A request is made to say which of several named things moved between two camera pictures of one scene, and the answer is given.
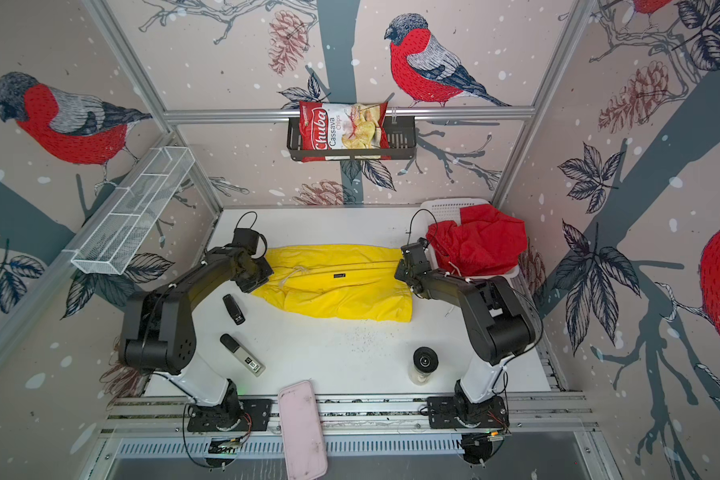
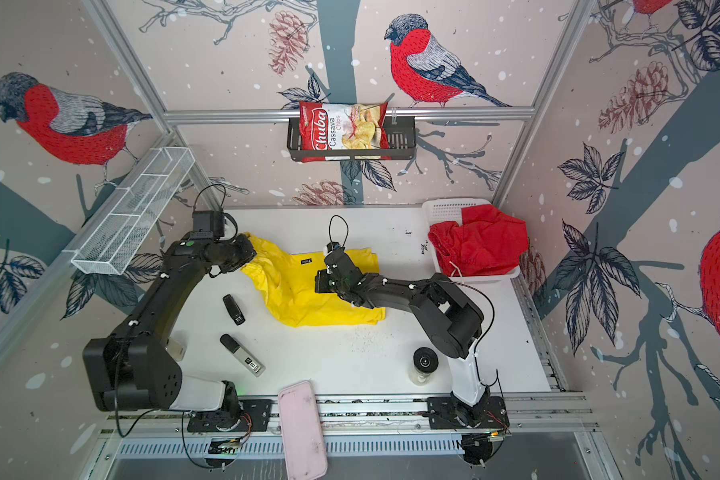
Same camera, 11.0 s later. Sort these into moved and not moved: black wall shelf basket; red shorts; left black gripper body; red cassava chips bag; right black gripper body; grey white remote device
Moved: right black gripper body; left black gripper body
Not moved: grey white remote device; red cassava chips bag; red shorts; black wall shelf basket
